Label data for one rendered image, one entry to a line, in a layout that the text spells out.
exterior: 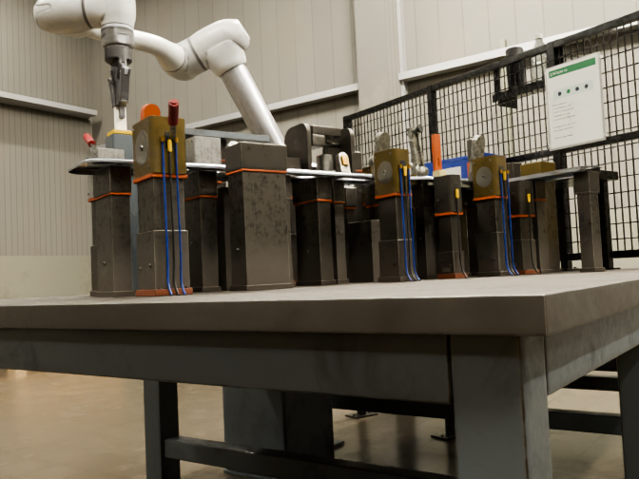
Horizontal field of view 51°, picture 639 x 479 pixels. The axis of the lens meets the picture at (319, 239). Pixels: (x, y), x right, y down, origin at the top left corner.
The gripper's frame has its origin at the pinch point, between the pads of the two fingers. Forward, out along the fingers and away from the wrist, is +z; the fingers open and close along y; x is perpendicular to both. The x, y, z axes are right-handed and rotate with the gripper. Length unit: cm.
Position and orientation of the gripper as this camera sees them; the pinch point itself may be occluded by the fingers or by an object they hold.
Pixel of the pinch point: (120, 119)
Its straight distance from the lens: 199.8
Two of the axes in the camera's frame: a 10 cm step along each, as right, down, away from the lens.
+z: 0.5, 10.0, -0.6
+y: 5.7, -0.7, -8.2
